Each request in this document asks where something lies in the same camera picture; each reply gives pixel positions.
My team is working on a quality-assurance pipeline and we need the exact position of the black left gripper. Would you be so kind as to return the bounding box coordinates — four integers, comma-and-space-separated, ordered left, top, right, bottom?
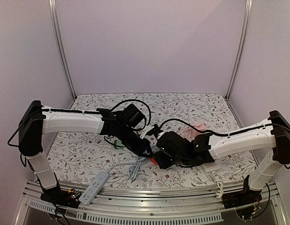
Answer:
117, 125, 154, 158

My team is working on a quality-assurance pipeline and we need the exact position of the red cube adapter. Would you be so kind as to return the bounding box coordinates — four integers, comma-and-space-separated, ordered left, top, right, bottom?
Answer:
150, 158, 158, 165

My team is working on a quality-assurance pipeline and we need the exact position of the light green plug adapter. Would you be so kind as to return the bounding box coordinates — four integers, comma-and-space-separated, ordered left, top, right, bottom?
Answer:
113, 140, 125, 149

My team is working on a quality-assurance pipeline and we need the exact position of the grey blue power strip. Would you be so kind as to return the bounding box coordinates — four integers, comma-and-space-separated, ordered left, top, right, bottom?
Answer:
79, 171, 109, 206

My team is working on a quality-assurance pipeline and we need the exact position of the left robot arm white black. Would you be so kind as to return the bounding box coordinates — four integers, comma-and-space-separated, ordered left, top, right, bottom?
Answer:
12, 100, 153, 203

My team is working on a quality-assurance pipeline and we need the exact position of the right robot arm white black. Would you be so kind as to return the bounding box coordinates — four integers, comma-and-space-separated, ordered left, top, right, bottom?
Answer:
154, 111, 290, 204

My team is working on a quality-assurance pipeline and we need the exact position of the pink cube adapter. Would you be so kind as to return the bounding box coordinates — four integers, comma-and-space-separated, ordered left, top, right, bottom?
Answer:
193, 121, 206, 131

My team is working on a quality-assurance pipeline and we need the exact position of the floral patterned table mat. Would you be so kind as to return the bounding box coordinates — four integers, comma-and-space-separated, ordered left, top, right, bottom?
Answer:
48, 93, 257, 189

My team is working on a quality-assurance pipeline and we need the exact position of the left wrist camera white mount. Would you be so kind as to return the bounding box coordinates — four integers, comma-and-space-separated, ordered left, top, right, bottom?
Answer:
138, 124, 159, 139

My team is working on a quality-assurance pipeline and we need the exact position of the grey coiled power cable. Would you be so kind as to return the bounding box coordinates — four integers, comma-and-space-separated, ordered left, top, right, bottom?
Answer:
107, 157, 148, 181

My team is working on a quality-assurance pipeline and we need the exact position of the pink coiled cable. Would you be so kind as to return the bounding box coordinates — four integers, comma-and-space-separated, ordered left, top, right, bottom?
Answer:
179, 126, 199, 141

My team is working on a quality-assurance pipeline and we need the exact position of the aluminium front rail base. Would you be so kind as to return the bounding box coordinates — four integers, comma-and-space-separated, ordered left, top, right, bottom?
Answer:
16, 181, 289, 225

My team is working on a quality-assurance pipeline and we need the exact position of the white power cable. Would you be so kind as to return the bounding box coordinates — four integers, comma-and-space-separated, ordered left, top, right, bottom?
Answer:
212, 172, 224, 199

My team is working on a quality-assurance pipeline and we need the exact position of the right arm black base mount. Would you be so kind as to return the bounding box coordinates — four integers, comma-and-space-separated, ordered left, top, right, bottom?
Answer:
222, 188, 262, 209

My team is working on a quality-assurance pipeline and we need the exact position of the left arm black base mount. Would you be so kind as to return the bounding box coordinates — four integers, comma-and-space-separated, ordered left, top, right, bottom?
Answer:
40, 187, 82, 209

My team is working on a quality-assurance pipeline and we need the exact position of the right aluminium frame post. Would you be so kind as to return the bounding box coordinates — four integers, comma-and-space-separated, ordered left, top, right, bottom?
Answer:
225, 0, 253, 101

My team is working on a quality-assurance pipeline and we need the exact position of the aluminium frame post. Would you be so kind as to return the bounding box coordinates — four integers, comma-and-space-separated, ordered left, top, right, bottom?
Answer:
225, 0, 253, 101
48, 0, 77, 100

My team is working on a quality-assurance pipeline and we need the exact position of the left aluminium frame post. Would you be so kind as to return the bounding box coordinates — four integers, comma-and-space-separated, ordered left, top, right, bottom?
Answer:
48, 0, 77, 100

